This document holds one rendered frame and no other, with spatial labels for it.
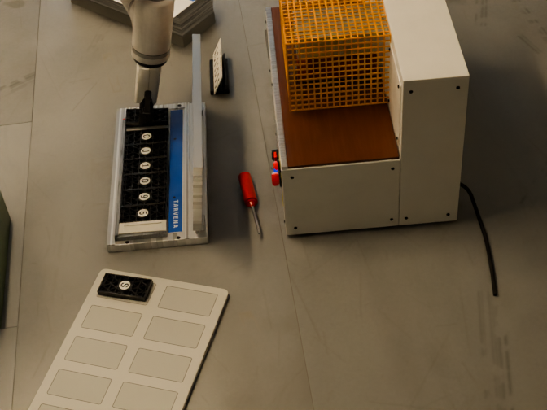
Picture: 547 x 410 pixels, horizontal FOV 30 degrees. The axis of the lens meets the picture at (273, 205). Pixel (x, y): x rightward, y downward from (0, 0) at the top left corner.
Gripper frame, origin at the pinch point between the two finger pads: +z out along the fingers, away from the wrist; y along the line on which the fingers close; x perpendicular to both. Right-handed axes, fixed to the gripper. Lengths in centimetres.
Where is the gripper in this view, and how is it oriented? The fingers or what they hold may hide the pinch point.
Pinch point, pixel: (146, 111)
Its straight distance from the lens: 236.6
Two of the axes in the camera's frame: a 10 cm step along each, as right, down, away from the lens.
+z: -1.4, 7.1, 6.9
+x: 9.9, 0.6, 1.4
